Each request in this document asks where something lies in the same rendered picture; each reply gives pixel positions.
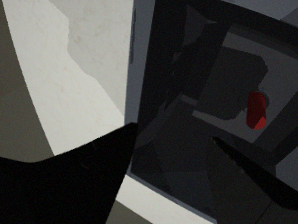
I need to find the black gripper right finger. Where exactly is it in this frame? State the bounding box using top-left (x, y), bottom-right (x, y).
top-left (205, 136), bottom-right (298, 224)

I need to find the red peg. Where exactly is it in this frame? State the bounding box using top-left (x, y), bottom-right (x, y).
top-left (246, 91), bottom-right (266, 129)

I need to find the grey square plate with hole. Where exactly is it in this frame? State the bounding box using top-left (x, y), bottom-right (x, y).
top-left (193, 23), bottom-right (298, 152)

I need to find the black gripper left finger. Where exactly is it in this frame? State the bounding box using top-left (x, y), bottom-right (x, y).
top-left (0, 123), bottom-right (138, 224)

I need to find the dark grey open box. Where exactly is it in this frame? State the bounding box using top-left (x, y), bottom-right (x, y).
top-left (124, 0), bottom-right (298, 224)

